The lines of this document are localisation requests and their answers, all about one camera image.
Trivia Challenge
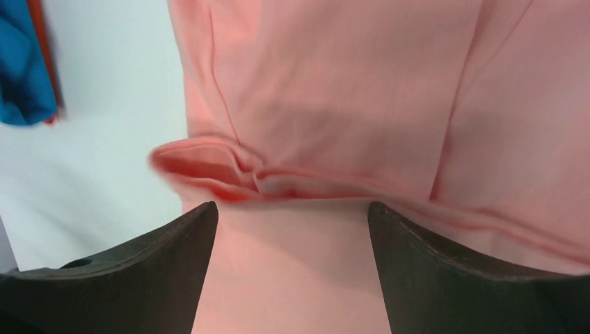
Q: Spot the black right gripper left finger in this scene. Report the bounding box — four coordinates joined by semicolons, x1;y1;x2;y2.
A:
1;202;218;333

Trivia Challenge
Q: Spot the folded orange t shirt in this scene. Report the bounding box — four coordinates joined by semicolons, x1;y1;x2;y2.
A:
26;0;64;125

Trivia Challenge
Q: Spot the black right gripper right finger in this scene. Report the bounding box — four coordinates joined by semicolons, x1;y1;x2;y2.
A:
367;202;589;334

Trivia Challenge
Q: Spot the folded blue t shirt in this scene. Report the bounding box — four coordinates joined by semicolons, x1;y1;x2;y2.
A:
1;1;57;126

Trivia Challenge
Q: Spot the pink t shirt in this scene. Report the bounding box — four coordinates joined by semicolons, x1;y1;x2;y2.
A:
150;1;589;333

